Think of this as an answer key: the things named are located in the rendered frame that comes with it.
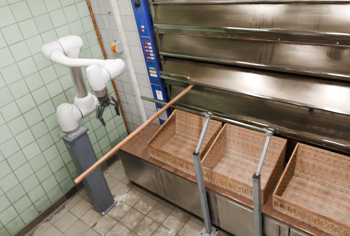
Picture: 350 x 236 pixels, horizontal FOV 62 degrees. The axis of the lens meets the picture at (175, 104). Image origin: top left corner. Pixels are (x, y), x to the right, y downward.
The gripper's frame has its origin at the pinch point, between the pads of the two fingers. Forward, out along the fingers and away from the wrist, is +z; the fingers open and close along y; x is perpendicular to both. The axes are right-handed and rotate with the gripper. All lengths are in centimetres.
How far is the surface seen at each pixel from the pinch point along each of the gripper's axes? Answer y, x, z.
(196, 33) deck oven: -90, 17, -31
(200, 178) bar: -28, 48, 62
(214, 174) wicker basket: -39, 54, 63
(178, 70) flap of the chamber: -85, -7, 4
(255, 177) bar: -30, 94, 39
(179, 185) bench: -32, 17, 90
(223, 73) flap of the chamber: -89, 38, 2
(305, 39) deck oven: -93, 101, -31
